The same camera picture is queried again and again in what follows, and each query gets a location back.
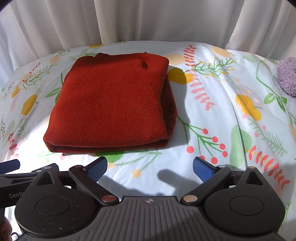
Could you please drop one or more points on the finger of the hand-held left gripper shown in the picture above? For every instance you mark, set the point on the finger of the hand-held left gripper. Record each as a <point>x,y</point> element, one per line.
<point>9,166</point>
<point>20,178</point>

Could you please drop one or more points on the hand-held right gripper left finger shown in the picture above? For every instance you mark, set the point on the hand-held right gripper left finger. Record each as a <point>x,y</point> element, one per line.
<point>97,170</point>

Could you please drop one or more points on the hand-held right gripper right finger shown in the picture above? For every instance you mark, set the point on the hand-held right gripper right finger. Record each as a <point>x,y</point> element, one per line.
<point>202,170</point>

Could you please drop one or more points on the red knit cardigan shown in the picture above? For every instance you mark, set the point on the red knit cardigan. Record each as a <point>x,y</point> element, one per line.
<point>108,99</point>

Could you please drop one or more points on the floral bed sheet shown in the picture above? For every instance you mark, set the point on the floral bed sheet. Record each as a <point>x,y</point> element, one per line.
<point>219,115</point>

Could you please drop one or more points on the purple fluffy cloth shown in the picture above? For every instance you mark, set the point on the purple fluffy cloth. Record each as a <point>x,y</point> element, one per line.
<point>288,76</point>

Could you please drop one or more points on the white curtain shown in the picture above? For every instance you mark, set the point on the white curtain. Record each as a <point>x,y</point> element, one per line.
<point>148,18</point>

